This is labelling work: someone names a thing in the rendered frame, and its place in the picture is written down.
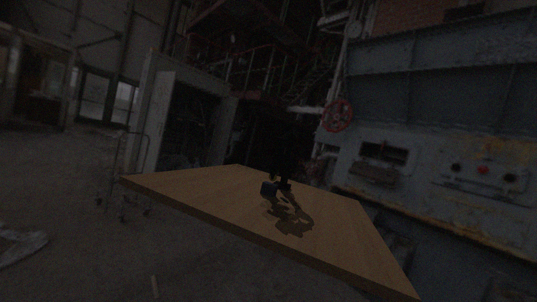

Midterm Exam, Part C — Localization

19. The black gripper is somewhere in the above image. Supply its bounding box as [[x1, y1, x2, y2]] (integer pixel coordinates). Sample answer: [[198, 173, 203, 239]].
[[266, 156, 283, 180]]

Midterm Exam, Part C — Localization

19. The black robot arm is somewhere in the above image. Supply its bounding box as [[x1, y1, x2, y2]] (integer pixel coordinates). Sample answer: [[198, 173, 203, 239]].
[[271, 131, 296, 186]]

